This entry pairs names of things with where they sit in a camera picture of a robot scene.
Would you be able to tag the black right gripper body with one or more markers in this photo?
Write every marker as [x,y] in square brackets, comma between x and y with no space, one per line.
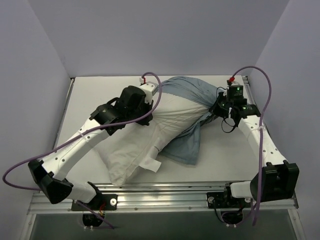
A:
[218,107]

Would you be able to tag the blue pillowcase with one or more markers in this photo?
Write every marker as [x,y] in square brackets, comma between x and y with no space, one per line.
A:
[182,110]

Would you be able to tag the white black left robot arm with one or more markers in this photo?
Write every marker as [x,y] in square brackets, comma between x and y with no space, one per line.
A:
[50,172]

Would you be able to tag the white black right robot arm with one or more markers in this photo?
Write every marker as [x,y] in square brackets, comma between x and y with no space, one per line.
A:
[276,178]

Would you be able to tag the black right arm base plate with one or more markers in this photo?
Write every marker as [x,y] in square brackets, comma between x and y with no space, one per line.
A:
[224,200]

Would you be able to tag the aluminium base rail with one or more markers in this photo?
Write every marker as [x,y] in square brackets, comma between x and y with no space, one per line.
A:
[151,198]

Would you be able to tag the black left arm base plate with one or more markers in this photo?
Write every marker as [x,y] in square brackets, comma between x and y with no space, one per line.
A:
[108,202]

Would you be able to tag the white pillow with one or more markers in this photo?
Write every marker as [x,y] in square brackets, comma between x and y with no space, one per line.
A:
[128,149]

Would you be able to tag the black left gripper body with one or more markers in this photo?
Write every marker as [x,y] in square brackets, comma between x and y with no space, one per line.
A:
[146,115]

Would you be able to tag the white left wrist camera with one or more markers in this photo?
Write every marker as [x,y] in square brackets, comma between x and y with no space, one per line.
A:
[149,88]

